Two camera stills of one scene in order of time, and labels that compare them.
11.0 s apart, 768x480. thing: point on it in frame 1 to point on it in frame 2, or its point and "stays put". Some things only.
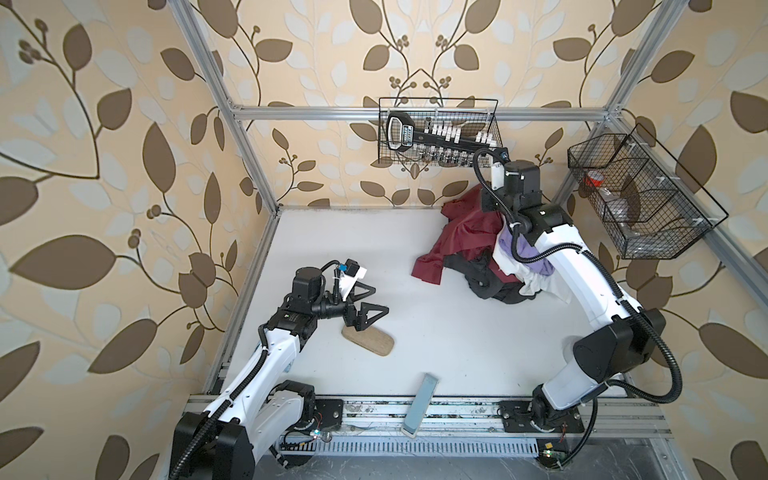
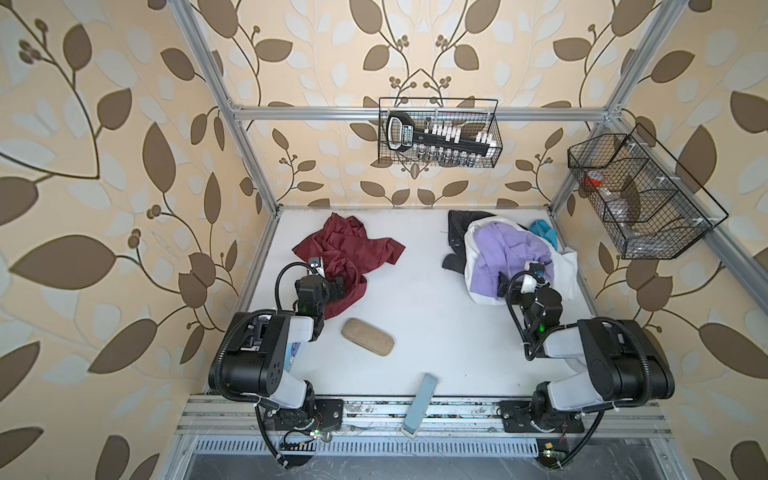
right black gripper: [485, 200] to [547, 287]
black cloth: [480, 274] to [458, 220]
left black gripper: [359, 321] to [331, 287]
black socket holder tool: [402, 133] stays put
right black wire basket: [652, 208] stays put
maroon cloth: [471, 229] to [344, 247]
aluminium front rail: [460, 418] stays put
